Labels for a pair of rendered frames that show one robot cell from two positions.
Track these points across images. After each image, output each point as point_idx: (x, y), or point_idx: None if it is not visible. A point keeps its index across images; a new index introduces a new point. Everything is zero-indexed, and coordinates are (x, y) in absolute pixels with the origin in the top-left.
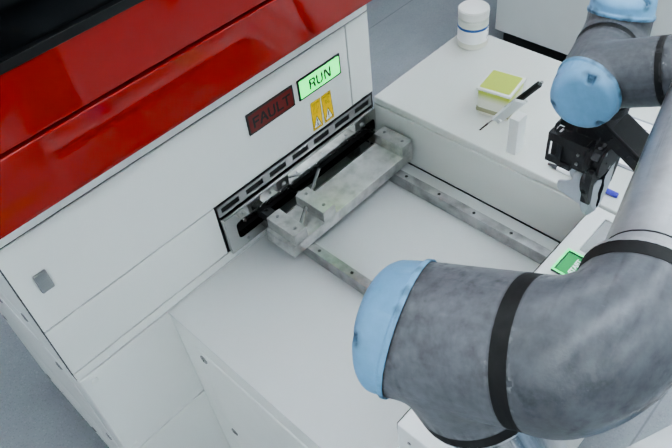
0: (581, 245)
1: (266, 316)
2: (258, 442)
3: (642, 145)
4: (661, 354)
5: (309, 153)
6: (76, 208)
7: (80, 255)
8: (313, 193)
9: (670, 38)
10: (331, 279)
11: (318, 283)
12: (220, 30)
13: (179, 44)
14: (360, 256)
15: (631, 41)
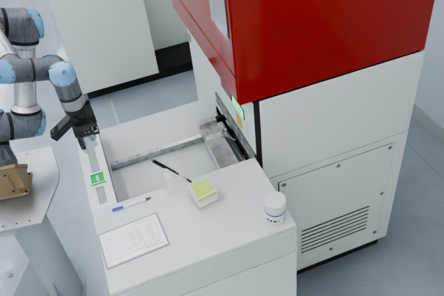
0: (104, 186)
1: (183, 121)
2: None
3: (59, 124)
4: None
5: (234, 129)
6: None
7: (194, 44)
8: (217, 131)
9: (28, 59)
10: None
11: (185, 138)
12: (200, 28)
13: (193, 16)
14: (189, 154)
15: (41, 59)
